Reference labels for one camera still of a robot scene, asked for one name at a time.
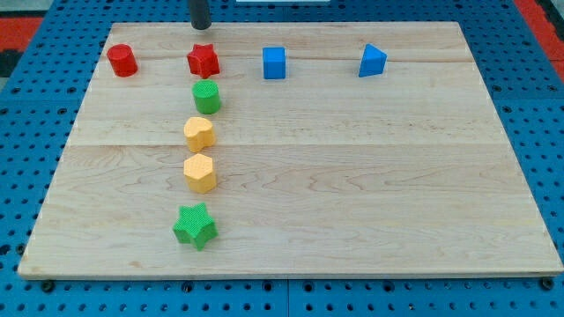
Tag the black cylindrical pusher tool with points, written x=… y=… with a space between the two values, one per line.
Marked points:
x=200 y=14

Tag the red star block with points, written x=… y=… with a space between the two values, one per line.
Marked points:
x=203 y=61

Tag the green star block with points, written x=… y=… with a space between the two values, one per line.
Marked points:
x=195 y=226

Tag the green cylinder block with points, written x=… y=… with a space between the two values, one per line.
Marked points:
x=206 y=96

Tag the blue cube block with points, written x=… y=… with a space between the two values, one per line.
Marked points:
x=274 y=63

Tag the red cylinder block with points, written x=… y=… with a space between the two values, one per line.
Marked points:
x=122 y=60

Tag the yellow heart block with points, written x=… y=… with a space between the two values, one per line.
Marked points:
x=199 y=133

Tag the yellow hexagon block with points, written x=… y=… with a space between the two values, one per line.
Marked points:
x=199 y=173

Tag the blue triangular prism block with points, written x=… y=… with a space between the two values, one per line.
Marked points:
x=372 y=62

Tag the light wooden board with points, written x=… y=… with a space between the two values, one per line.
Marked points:
x=322 y=174

